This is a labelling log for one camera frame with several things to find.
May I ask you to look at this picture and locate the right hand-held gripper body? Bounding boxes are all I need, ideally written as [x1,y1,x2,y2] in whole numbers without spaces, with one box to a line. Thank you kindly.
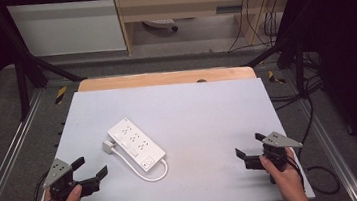
[242,129,306,176]

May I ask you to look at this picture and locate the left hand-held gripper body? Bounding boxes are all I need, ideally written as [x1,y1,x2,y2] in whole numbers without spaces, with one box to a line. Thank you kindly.
[40,153,104,201]

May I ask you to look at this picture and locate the white plug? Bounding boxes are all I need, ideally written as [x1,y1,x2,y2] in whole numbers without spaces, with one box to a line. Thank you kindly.
[101,138,117,156]

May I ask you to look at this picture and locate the white power strip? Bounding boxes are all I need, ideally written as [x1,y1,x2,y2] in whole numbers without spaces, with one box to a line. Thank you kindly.
[105,113,169,176]

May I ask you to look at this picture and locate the person's right hand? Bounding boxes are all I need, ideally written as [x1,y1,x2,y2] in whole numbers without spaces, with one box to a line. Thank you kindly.
[258,145,313,201]

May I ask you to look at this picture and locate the pale grey table board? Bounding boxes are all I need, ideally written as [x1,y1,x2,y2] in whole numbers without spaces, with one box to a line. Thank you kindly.
[19,68,316,201]

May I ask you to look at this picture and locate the yellow black hazard tape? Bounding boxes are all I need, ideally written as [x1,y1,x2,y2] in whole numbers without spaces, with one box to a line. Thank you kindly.
[52,85,69,105]
[267,68,287,86]

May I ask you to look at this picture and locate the black metal stand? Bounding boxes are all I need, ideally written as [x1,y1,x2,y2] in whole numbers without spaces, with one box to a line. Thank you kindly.
[237,0,344,101]
[0,0,91,124]

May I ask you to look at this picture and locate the wooden table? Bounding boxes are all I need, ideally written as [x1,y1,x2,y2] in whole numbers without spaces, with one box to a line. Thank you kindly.
[77,60,258,98]

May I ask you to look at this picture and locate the white cabinet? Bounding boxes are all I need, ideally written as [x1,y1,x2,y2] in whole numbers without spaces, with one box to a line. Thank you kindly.
[7,0,128,63]

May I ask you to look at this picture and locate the wooden desk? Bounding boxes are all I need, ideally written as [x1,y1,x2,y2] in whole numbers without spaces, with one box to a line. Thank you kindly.
[112,0,299,58]

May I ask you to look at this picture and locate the grey power strip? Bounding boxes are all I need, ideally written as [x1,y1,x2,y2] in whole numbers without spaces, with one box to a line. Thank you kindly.
[142,16,179,36]

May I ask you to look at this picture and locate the white power cable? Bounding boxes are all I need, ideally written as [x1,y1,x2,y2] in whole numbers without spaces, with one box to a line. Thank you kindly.
[110,141,171,187]

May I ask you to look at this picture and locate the black floor cables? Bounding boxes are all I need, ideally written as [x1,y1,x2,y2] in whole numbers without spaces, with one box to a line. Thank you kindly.
[264,51,332,162]

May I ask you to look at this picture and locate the aluminium floor rail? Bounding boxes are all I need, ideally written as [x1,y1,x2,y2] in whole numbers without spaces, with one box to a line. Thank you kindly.
[298,93,357,201]
[0,89,55,201]

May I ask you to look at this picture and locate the black hanging cable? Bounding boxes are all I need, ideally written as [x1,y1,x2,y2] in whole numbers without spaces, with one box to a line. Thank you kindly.
[221,0,254,53]
[259,0,290,48]

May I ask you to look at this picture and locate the yellow hanging cable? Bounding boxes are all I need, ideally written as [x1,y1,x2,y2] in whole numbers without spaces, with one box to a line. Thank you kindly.
[246,0,279,45]

